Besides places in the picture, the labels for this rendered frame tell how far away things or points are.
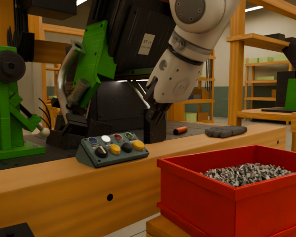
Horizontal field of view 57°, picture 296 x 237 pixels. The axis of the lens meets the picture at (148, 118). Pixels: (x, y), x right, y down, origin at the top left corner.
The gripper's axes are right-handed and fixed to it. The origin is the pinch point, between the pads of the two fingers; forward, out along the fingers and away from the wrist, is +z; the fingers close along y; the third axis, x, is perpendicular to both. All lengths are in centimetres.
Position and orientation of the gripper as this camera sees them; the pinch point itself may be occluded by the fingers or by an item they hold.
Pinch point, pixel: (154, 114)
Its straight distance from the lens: 61.6
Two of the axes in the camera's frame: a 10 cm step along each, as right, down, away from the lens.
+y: 7.3, -0.7, 6.8
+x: -5.6, -6.3, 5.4
